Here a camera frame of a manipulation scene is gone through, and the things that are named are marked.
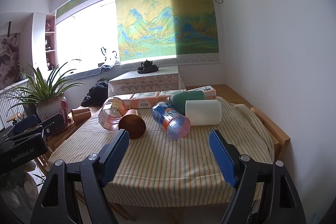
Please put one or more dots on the lace-covered side table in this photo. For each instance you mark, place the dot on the lace-covered side table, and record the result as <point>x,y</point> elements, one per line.
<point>166,78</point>

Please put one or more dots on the wooden dining table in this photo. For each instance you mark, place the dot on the wooden dining table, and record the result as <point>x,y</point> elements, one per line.
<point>279,138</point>

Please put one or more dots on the green thermos bottle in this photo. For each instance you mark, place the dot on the green thermos bottle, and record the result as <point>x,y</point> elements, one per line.
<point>178,100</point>

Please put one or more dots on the brown gold paper cup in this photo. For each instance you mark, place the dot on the brown gold paper cup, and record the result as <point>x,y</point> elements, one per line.
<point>133,123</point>

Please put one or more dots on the white radiator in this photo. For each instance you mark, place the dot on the white radiator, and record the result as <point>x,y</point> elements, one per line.
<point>8,101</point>

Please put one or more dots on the pink white wall shelf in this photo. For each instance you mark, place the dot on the pink white wall shelf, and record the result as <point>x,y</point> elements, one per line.
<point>43,43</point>

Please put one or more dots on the black bag on floor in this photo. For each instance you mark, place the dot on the black bag on floor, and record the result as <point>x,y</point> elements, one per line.
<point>96,95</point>

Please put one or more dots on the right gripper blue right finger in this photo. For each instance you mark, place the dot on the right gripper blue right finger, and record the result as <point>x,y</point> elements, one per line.
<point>264,193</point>

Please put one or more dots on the spider plant in white-red pot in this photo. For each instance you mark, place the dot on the spider plant in white-red pot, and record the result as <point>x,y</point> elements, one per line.
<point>46,94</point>

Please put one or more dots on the dark floral wall scroll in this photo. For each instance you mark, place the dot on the dark floral wall scroll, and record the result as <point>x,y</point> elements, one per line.
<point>10,68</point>

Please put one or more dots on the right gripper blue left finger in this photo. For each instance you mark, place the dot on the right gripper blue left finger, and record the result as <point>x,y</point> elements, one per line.
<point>57,200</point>

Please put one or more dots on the brown paper cup on bench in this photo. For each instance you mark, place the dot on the brown paper cup on bench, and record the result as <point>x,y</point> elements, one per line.
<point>80,115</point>

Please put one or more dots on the white paper cup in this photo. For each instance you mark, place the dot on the white paper cup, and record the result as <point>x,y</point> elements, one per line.
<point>203,112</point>

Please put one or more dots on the striped yellow tablecloth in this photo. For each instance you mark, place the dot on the striped yellow tablecloth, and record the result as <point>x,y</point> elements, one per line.
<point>157,171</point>

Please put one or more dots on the green landscape roller blind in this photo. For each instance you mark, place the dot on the green landscape roller blind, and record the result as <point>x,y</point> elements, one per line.
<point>167,31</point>

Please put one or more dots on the blue orange label plastic cup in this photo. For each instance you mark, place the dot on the blue orange label plastic cup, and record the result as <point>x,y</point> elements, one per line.
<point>173,123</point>

